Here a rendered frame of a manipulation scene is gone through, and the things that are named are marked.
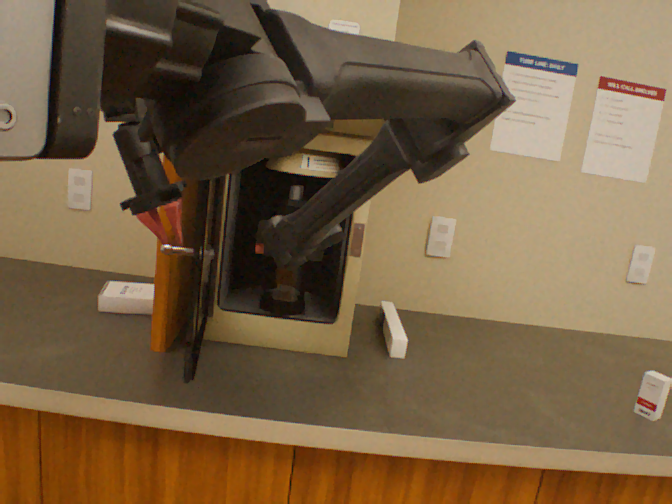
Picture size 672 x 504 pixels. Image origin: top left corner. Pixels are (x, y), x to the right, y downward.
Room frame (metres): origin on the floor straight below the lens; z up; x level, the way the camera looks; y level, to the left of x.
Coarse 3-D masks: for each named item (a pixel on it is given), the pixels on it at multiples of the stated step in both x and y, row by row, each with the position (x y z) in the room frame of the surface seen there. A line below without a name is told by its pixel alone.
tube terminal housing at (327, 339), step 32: (288, 0) 1.10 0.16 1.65; (320, 0) 1.10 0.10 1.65; (352, 0) 1.10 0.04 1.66; (384, 0) 1.11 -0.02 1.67; (384, 32) 1.11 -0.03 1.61; (352, 224) 1.11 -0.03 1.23; (352, 256) 1.11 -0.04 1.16; (352, 288) 1.11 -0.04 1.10; (224, 320) 1.10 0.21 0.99; (256, 320) 1.10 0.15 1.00; (288, 320) 1.10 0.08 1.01; (320, 352) 1.11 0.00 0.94
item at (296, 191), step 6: (294, 186) 1.14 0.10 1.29; (300, 186) 1.15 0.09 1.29; (294, 192) 1.14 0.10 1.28; (300, 192) 1.14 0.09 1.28; (282, 198) 1.13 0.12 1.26; (288, 198) 1.14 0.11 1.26; (294, 198) 1.14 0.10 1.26; (300, 198) 1.15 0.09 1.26; (282, 204) 1.11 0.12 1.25; (288, 204) 1.11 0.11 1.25; (294, 204) 1.11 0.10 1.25; (300, 204) 1.11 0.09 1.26
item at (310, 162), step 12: (288, 156) 1.14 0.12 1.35; (300, 156) 1.13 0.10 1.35; (312, 156) 1.13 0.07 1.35; (324, 156) 1.14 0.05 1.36; (336, 156) 1.17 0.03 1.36; (276, 168) 1.14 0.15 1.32; (288, 168) 1.12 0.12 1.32; (300, 168) 1.12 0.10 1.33; (312, 168) 1.12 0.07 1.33; (324, 168) 1.13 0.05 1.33; (336, 168) 1.16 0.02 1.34
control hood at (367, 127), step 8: (336, 120) 1.06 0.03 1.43; (344, 120) 1.06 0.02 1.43; (352, 120) 1.06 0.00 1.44; (360, 120) 1.05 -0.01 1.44; (368, 120) 1.05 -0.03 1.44; (376, 120) 1.05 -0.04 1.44; (328, 128) 1.07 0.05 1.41; (336, 128) 1.07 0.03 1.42; (344, 128) 1.07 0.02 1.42; (352, 128) 1.07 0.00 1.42; (360, 128) 1.07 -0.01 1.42; (368, 128) 1.07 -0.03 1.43; (376, 128) 1.07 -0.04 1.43; (368, 136) 1.09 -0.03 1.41
